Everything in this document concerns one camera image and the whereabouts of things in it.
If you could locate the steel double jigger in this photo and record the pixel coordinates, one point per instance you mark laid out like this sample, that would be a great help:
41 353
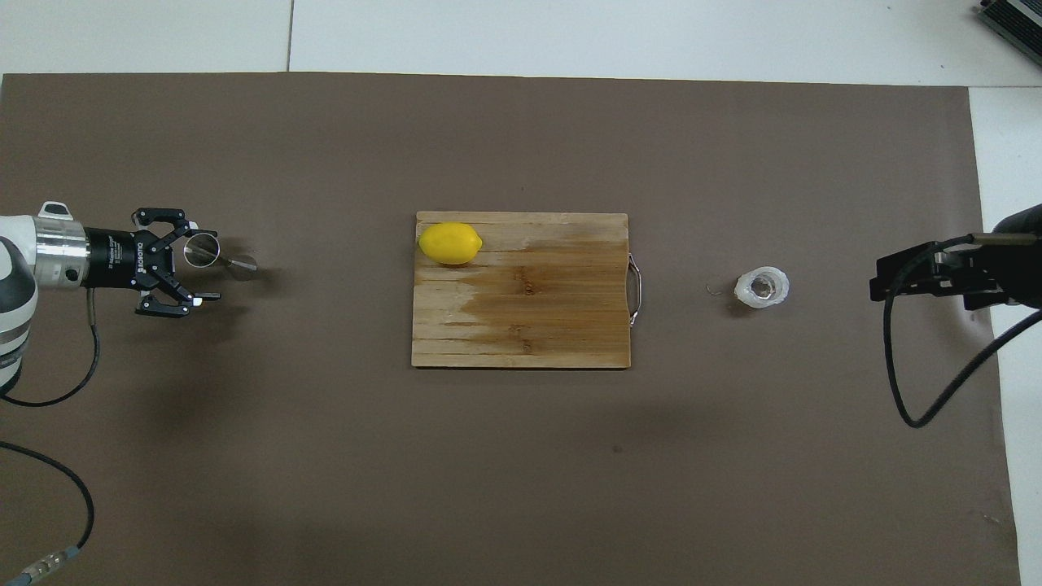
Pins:
201 250

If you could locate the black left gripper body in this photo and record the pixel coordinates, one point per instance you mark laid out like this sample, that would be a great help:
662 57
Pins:
114 259

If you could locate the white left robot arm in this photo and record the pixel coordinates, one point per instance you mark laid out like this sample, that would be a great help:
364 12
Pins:
16 277

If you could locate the clear glass cup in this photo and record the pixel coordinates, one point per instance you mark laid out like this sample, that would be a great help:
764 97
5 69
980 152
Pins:
761 287

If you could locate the grey ridged metal device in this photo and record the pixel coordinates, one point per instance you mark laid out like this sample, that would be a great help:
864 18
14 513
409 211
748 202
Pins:
1017 16

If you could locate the yellow lemon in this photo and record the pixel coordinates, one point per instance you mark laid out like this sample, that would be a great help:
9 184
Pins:
449 244

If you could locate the brown table mat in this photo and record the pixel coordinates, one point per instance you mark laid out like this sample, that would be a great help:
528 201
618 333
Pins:
326 448

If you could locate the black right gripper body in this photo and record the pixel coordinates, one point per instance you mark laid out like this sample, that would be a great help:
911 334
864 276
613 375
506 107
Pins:
1022 273

